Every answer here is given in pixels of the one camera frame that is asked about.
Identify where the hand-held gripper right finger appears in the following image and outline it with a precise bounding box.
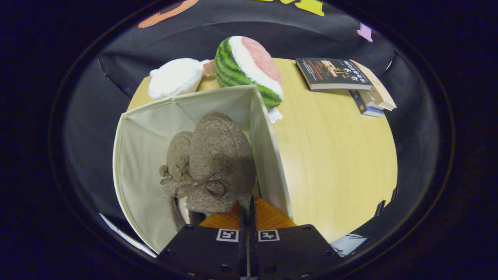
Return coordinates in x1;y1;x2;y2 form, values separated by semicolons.
249;196;343;279

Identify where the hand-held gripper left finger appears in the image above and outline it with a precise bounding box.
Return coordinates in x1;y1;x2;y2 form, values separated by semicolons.
156;200;246;280

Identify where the brown fuzzy moccasin shoe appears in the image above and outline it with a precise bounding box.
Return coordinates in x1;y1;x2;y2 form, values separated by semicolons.
159;131;195;232
182;113;256;215

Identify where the grey beige fabric storage box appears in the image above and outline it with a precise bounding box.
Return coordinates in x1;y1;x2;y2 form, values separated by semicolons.
113;85;293;253

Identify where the blue cover book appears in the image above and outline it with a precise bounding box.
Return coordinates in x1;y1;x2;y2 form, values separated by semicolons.
349;90;384;118

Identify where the white plush toy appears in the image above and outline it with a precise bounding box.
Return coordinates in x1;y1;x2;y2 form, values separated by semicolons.
148;58;216;100

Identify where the beige cover book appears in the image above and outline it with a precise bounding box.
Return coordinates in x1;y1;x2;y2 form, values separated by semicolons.
350;59;397;111

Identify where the watermelon slice plush toy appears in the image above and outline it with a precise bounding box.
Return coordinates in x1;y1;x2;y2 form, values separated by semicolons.
215;36;284;124

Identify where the black cover book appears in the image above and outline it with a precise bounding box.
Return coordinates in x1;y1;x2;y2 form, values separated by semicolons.
296;58;373;91

